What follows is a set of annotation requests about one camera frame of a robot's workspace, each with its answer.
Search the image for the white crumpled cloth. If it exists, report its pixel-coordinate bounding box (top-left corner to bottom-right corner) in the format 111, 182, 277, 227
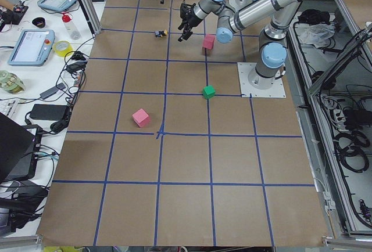
299, 24, 335, 48

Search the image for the white squeeze bottle red cap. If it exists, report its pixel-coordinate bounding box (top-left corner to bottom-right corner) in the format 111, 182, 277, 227
62, 13, 81, 40

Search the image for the yellow push button switch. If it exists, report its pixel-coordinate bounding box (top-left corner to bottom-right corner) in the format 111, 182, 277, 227
155, 30, 168, 38

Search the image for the black bowl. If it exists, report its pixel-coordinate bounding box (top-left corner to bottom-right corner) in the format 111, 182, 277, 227
31, 17, 46, 28

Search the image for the pink cube near centre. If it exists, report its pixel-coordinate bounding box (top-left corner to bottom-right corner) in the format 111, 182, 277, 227
132, 109, 151, 128

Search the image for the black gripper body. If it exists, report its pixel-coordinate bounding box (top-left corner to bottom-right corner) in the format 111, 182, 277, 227
179, 2, 195, 31

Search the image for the black power adapter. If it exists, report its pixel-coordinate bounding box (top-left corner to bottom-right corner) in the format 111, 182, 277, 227
30, 104, 68, 121

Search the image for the yellow tape roll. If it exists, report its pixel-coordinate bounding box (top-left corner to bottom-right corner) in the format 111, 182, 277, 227
53, 41, 74, 57

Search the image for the pink cube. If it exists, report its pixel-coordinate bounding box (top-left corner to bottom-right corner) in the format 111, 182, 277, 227
132, 109, 151, 128
202, 34, 216, 50

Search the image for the pink cube upper middle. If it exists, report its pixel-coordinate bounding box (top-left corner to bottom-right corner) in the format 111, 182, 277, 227
202, 34, 216, 50

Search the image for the black laptop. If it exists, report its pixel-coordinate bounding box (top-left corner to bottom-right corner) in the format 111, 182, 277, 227
1, 114, 42, 182

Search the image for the aluminium frame post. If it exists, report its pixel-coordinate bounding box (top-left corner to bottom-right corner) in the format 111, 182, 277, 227
78, 0, 102, 36

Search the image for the grey usb hub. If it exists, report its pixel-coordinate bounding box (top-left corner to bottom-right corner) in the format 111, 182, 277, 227
40, 82, 66, 100

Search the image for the teach pendant lower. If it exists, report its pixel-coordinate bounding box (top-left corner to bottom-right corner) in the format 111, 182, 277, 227
8, 30, 55, 66

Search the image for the green tape dispenser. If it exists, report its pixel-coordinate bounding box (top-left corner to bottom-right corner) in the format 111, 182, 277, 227
1, 70, 25, 94

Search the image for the green cube centre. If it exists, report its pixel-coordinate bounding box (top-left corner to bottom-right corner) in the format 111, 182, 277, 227
202, 85, 216, 100

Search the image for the brown paper mat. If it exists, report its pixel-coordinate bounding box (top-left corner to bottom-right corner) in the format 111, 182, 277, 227
38, 0, 330, 247

